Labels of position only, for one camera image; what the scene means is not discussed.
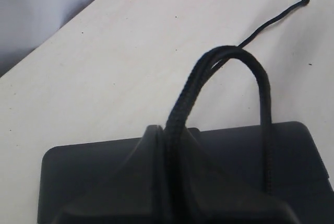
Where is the black plastic carry case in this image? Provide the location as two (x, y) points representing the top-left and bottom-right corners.
(37, 122), (333, 223)

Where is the black cord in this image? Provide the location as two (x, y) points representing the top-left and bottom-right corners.
(163, 0), (311, 224)

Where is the white backdrop curtain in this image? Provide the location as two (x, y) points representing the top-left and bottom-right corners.
(1, 0), (94, 75)

